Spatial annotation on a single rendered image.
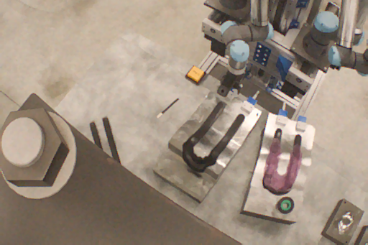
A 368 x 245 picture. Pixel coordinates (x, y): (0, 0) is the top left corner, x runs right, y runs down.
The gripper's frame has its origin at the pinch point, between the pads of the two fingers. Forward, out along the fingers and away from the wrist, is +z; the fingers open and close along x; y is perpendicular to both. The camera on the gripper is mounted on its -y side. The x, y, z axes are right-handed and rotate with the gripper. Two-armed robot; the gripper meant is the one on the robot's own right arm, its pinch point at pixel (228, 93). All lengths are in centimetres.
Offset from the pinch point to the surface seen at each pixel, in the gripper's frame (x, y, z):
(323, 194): -68, -12, 11
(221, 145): -10.8, -22.4, 1.8
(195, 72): 21.2, 4.0, 7.5
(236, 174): -23.5, -27.0, 11.1
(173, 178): -1.9, -46.0, 5.1
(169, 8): 104, 89, 91
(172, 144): 6.2, -35.3, -1.7
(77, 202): -14, -76, -109
